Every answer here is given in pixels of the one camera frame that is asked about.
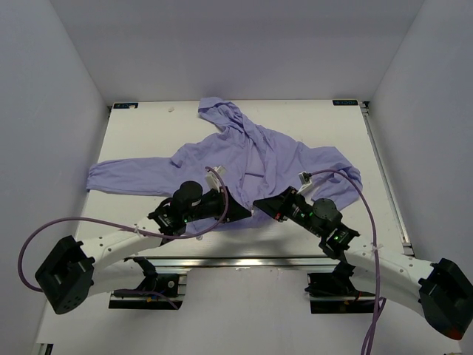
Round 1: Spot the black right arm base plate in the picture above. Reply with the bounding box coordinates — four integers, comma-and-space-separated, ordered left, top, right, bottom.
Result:
304, 262, 375, 314

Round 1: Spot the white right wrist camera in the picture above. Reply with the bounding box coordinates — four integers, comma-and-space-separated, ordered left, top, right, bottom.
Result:
298, 172, 313, 195

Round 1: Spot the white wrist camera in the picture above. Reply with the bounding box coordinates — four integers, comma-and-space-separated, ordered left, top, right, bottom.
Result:
205, 166, 226, 191
298, 172, 313, 195

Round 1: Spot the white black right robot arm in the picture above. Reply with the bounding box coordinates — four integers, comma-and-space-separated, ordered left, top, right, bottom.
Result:
253, 187, 472, 340

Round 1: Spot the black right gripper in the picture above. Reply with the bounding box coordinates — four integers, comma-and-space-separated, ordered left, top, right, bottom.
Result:
254, 186, 324, 237

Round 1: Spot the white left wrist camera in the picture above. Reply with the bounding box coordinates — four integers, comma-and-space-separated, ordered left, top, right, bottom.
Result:
205, 166, 226, 191

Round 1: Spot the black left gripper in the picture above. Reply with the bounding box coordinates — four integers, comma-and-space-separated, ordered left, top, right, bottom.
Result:
183, 187, 251, 225

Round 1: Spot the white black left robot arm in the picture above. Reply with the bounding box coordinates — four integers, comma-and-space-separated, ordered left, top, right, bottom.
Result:
35, 181, 251, 314

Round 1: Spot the aluminium right side rail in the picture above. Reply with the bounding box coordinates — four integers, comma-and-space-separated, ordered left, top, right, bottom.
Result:
359, 101, 412, 251

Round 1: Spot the dark teal corner label right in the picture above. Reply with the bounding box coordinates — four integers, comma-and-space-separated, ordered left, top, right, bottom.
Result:
332, 99, 358, 107

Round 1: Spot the dark teal corner label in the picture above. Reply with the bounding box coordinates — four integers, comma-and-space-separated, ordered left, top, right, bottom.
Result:
112, 102, 138, 109
332, 99, 358, 107

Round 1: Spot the lavender zip-up hooded jacket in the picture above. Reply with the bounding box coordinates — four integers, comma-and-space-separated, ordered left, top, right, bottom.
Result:
86, 98, 362, 209

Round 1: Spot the dark teal corner label left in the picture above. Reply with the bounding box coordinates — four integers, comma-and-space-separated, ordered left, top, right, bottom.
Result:
112, 102, 138, 109

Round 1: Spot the aluminium front table rail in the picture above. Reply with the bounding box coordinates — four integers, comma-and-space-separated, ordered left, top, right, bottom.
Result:
145, 257, 339, 271

